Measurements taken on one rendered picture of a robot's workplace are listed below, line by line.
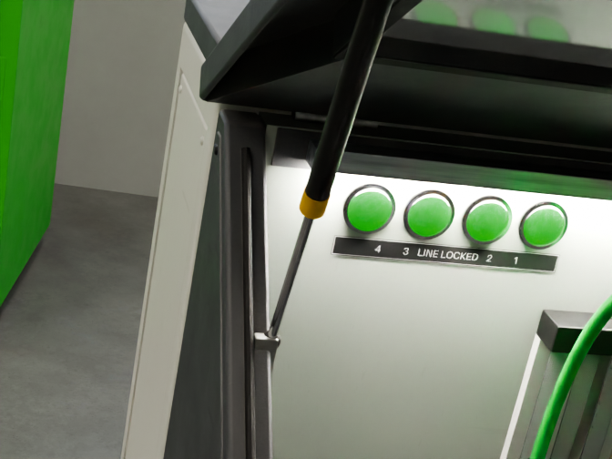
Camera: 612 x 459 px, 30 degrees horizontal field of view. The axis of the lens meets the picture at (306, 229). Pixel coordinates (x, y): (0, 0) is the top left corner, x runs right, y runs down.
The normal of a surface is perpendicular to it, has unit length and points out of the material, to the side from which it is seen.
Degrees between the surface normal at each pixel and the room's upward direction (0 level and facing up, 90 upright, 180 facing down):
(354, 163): 90
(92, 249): 0
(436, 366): 90
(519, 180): 90
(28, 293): 0
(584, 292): 90
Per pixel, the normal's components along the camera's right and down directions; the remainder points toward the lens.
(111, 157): 0.10, 0.38
